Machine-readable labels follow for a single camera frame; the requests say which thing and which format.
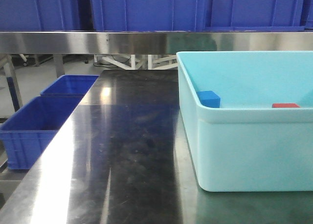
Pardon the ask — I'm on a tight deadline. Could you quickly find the stainless steel shelf rail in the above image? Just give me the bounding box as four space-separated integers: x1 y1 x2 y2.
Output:
0 31 313 55

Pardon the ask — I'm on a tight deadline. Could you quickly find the red foam cube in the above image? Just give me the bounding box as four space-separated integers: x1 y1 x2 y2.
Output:
271 103 300 108

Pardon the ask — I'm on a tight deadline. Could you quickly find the light cyan plastic tub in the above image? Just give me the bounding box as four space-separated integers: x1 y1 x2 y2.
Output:
177 51 313 192

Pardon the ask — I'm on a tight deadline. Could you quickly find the blue foam cube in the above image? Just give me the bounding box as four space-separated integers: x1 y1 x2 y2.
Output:
197 90 221 108

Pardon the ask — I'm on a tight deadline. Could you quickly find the white frame under shelf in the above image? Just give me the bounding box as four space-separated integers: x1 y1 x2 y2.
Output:
93 54 178 70

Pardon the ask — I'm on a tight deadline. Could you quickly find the upper right blue bin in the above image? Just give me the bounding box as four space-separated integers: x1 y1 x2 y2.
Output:
205 0 304 32

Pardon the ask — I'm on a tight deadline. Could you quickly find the blue floor bin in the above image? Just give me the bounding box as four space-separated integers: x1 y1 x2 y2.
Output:
40 75 99 96
0 96 82 170

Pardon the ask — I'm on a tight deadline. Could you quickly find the near blue floor bin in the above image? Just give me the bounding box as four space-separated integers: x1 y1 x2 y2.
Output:
0 96 82 170

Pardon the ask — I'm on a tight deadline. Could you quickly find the far blue floor bin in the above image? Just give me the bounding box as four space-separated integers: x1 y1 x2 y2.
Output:
40 75 99 96

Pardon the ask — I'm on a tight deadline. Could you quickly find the upper left blue bin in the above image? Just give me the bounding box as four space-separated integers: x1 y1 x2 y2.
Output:
0 0 81 31

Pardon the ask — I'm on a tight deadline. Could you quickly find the upper middle blue bin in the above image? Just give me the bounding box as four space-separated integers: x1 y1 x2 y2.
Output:
90 0 208 32

